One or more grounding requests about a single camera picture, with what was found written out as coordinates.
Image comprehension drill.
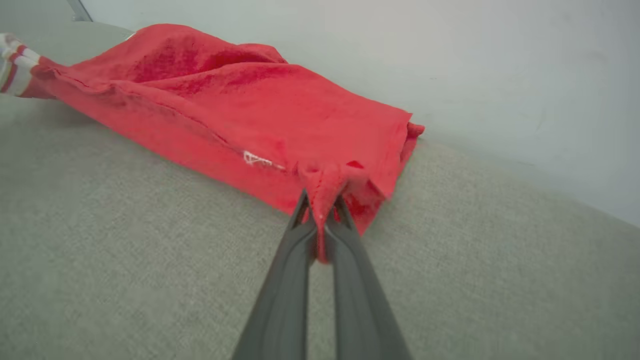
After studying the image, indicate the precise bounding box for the red jersey with white trim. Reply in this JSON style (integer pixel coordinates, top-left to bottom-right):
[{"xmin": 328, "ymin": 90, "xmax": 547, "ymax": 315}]
[{"xmin": 0, "ymin": 23, "xmax": 426, "ymax": 264}]

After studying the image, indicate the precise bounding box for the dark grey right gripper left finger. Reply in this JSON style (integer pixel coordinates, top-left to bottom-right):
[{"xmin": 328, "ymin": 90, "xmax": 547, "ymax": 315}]
[{"xmin": 232, "ymin": 188, "xmax": 319, "ymax": 360}]

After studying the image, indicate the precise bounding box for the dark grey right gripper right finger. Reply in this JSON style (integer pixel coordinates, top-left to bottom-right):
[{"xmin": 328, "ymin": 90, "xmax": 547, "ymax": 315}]
[{"xmin": 324, "ymin": 195, "xmax": 414, "ymax": 360}]

